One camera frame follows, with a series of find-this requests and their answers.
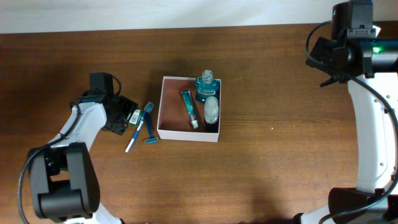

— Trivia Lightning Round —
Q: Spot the pink open cardboard box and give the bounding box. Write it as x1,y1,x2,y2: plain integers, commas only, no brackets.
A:
157,77,220,142

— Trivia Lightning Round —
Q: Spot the blue white toothbrush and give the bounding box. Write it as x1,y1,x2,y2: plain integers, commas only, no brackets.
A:
125,101,154,152

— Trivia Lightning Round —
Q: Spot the teal mouthwash bottle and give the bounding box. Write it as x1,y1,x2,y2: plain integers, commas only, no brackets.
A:
195,70,220,103

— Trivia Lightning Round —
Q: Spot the blue disposable razor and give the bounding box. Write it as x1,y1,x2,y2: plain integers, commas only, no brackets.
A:
145,113,159,144

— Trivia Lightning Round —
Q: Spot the green white soap box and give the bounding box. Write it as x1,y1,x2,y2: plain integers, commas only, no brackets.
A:
128,109,142,126

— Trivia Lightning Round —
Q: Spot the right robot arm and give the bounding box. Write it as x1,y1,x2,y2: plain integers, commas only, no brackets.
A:
294,37,397,223

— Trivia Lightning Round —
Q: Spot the green toothpaste tube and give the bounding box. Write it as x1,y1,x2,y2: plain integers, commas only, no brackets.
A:
181,90,198,129

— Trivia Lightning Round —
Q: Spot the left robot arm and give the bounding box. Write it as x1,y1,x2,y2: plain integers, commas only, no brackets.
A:
25,94,137,223

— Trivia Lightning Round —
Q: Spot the dark blue pump bottle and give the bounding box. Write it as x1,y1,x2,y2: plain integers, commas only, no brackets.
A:
204,96,220,133

